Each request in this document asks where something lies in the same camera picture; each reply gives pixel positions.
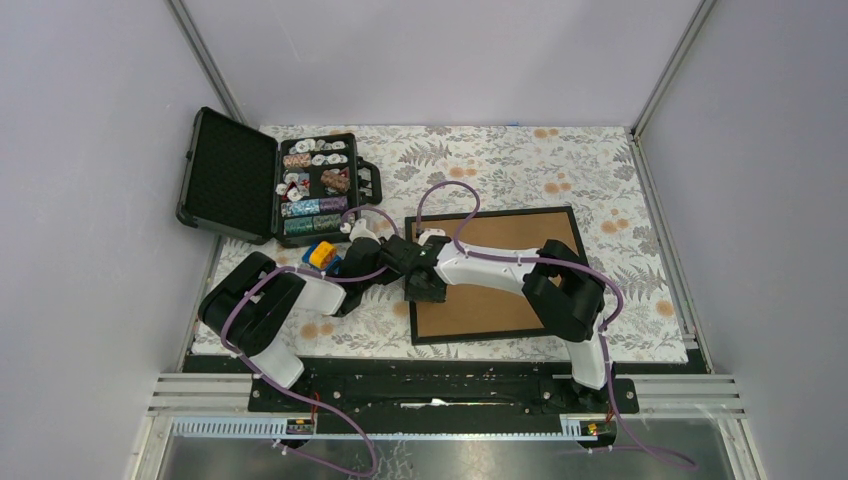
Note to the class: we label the black poker chip case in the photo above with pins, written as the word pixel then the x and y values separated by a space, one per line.
pixel 246 185

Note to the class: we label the floral table cloth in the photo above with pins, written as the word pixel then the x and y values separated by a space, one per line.
pixel 453 169

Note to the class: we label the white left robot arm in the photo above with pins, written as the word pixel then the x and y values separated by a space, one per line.
pixel 248 309

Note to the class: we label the aluminium corner post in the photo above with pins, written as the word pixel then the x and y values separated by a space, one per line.
pixel 203 55
pixel 694 26

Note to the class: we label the right aluminium corner post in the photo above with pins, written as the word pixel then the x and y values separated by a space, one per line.
pixel 694 26

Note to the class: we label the left aluminium corner post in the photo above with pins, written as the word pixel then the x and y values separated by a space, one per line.
pixel 203 55

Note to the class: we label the black picture frame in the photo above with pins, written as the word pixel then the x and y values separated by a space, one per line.
pixel 414 318

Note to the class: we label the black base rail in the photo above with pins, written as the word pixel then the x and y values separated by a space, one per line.
pixel 441 397

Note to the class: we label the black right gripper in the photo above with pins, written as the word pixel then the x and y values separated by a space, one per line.
pixel 413 294

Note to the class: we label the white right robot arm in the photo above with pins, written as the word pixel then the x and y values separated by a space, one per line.
pixel 564 293

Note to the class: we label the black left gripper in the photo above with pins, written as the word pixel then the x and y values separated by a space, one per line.
pixel 388 278

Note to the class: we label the orange blue toy block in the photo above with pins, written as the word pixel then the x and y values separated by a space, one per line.
pixel 322 257

